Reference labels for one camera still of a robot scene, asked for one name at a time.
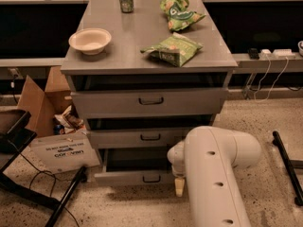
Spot brown cardboard box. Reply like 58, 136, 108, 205
18, 66, 99, 173

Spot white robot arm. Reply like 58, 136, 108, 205
168, 126, 261, 227

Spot black adapter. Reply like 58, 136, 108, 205
248, 48, 259, 60

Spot grey drawer cabinet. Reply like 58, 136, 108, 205
62, 0, 237, 131

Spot crumpled green chip bag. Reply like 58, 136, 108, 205
160, 0, 205, 32

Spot grey bottom drawer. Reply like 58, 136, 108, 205
95, 146, 174, 186

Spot green snack bag front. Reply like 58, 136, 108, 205
140, 32, 203, 67

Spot black stand left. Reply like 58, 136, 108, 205
0, 108, 88, 227

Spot white cable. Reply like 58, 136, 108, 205
253, 54, 291, 100

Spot white power strip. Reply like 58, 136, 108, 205
260, 49, 295, 60

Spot grey middle drawer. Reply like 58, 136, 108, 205
88, 128, 191, 148

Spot grey drawer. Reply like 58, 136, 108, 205
88, 128, 191, 148
71, 88, 227, 119
95, 146, 174, 186

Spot white paper bowl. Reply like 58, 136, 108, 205
68, 28, 112, 55

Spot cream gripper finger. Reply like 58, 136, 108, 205
174, 178, 185, 197

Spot grey top drawer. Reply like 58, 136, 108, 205
71, 88, 227, 119

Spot black floor cable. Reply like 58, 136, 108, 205
9, 139, 81, 227

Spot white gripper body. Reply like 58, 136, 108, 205
167, 141, 186, 178

